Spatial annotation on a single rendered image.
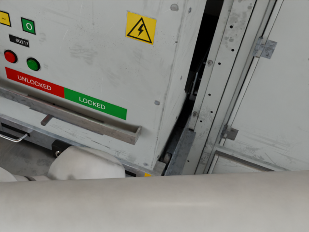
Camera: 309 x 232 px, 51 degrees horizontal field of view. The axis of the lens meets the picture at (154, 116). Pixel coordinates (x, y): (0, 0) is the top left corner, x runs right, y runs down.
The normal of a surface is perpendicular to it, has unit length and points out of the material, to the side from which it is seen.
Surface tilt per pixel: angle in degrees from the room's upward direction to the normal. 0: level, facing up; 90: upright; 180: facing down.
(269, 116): 90
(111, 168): 43
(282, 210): 21
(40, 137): 90
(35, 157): 0
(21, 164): 0
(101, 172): 34
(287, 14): 90
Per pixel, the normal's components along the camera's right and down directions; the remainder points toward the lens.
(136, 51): -0.34, 0.61
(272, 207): -0.15, -0.55
